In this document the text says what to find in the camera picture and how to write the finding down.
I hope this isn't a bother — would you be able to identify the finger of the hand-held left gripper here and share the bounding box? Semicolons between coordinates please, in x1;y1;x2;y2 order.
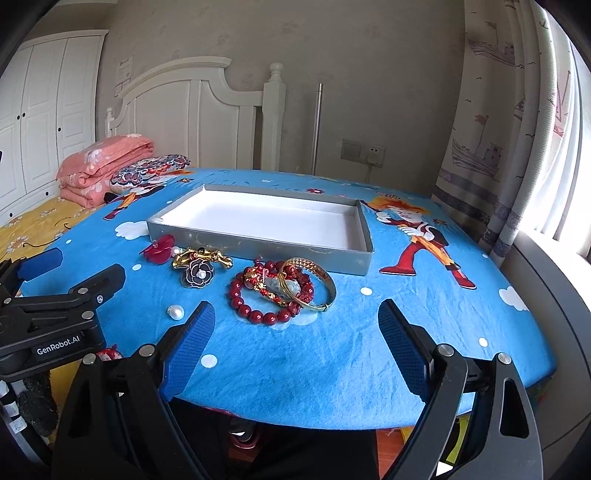
0;247;64;301
9;264;126;334

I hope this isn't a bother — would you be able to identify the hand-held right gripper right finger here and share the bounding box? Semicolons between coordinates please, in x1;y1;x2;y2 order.
378;298;543;480

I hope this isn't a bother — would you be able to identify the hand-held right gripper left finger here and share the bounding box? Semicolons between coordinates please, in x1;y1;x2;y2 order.
52;300;217;480

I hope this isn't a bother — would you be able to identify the red bead bracelet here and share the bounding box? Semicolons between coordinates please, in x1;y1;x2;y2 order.
229;261;315;325

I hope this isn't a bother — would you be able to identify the red rose brooch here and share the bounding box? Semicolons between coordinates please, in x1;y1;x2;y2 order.
142;234;177;266

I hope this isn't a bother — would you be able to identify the black flower brooch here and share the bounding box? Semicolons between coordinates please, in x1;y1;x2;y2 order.
184;258;217;289

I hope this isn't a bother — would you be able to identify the gold bamboo bracelet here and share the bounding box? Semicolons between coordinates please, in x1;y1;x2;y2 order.
172;247;234;273

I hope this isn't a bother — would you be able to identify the red braided string bracelet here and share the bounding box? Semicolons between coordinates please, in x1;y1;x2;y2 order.
245;265;301;308

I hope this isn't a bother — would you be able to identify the engraved metal bangle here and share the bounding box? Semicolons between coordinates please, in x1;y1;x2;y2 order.
279;257;338;312

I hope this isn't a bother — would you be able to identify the white crystal pendant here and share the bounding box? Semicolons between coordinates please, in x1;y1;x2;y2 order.
261;272;298;298

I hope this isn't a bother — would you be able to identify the grey shallow box tray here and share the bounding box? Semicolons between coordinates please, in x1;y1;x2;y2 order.
147;185;374;276

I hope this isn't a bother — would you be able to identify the yellow floral bedsheet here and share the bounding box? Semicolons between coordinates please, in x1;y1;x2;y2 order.
0;196;100;278

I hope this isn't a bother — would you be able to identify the blue cartoon tablecloth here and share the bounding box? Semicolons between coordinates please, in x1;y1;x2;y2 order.
21;167;557;418

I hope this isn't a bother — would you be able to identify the pink folded quilt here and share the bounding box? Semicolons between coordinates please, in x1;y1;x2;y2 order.
56;134;155;209

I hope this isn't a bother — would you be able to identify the patterned round cushion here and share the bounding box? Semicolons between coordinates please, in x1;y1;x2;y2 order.
110;154;191;191

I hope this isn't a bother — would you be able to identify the white wardrobe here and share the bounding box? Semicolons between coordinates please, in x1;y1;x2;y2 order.
0;30;109;227

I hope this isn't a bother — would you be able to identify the grey window sill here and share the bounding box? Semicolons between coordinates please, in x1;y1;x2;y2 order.
503;231;591;453

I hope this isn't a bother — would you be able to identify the white bed headboard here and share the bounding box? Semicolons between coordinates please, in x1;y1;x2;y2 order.
105;56;287;171

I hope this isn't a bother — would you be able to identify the ship print curtain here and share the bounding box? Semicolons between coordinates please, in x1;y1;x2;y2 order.
431;0;591;264

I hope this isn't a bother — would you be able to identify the metal pole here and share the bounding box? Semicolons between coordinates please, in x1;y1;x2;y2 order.
311;83;323;175

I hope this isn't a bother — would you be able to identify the paper wall notice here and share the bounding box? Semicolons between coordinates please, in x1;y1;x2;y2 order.
113;54;134;97

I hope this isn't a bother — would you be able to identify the wall light switch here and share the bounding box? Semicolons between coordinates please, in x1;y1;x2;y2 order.
342;137;368;161

